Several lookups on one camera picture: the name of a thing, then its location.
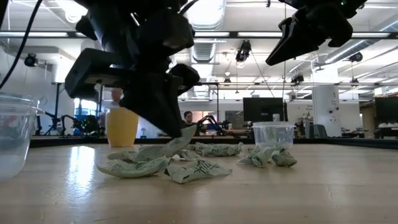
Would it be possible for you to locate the person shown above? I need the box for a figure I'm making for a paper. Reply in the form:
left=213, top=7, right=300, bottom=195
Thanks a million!
left=182, top=111, right=195, bottom=128

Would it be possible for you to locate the yellow plastic cup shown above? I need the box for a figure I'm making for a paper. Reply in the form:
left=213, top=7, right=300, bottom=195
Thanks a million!
left=105, top=107, right=140, bottom=148

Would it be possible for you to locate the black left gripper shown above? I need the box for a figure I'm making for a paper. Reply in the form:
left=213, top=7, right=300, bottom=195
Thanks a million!
left=64, top=11, right=200, bottom=138

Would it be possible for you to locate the black hanging cable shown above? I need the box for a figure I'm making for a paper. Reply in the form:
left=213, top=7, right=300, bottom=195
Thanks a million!
left=0, top=0, right=44, bottom=90

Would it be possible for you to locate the green white sweetener packet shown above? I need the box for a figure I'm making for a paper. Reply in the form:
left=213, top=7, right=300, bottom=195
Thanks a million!
left=107, top=149, right=141, bottom=161
left=170, top=149, right=200, bottom=162
left=133, top=124, right=197, bottom=162
left=96, top=157, right=171, bottom=179
left=271, top=148, right=298, bottom=168
left=164, top=159, right=233, bottom=184
left=236, top=146, right=277, bottom=169
left=193, top=142, right=244, bottom=157

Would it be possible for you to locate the black monitor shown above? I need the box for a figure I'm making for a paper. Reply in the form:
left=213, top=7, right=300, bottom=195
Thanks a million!
left=243, top=97, right=285, bottom=123
left=375, top=96, right=398, bottom=124

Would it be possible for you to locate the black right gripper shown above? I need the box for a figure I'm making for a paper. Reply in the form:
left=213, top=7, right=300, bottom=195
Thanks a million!
left=266, top=0, right=368, bottom=66

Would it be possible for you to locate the silver ventilation duct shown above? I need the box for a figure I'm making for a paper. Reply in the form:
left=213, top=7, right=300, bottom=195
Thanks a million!
left=188, top=0, right=227, bottom=64

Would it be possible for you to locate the white column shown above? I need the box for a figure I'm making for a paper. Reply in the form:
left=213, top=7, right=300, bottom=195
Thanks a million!
left=312, top=63, right=342, bottom=138

